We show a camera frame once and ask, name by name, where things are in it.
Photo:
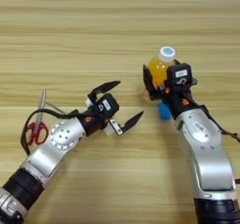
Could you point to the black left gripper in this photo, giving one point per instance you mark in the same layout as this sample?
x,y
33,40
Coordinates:
x,y
93,123

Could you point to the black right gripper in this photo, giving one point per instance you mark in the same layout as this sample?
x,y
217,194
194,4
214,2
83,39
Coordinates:
x,y
179,101

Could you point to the orange juice bottle white cap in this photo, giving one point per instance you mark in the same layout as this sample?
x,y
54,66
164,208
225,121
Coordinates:
x,y
159,68

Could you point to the blue eraser block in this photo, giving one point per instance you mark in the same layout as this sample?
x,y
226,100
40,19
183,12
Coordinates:
x,y
163,112

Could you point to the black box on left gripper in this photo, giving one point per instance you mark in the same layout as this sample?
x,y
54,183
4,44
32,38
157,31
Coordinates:
x,y
108,104

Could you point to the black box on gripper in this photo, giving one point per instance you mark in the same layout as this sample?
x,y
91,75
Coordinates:
x,y
108,104
179,74

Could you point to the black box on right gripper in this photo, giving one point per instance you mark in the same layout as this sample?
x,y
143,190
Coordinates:
x,y
179,74

